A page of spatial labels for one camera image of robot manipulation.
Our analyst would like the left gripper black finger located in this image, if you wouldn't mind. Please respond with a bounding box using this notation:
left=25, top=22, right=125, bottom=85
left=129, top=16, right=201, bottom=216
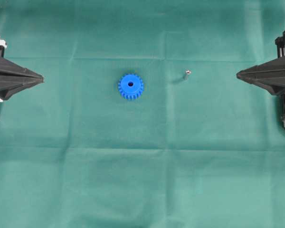
left=0, top=76, right=44, bottom=101
left=0, top=57, right=43, bottom=79

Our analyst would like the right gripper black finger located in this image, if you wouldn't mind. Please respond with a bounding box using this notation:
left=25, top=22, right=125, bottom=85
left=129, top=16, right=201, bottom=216
left=236, top=56, right=285, bottom=79
left=237, top=72, right=285, bottom=95

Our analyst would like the blue plastic gear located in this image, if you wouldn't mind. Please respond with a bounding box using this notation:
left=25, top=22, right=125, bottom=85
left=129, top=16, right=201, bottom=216
left=118, top=74, right=144, bottom=100

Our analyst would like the green table cloth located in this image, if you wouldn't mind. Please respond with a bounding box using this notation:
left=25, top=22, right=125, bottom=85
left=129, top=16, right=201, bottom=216
left=0, top=0, right=285, bottom=228

